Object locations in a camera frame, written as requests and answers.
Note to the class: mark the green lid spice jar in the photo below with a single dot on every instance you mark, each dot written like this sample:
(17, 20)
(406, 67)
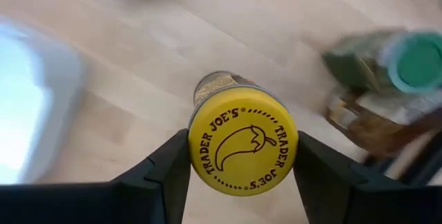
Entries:
(418, 61)

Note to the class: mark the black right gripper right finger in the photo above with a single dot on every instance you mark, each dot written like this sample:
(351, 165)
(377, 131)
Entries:
(362, 200)

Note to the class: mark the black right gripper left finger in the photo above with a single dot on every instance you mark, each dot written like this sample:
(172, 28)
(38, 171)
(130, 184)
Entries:
(103, 203)

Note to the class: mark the black metal table frame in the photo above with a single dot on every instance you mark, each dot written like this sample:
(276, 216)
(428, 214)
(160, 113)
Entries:
(428, 161)

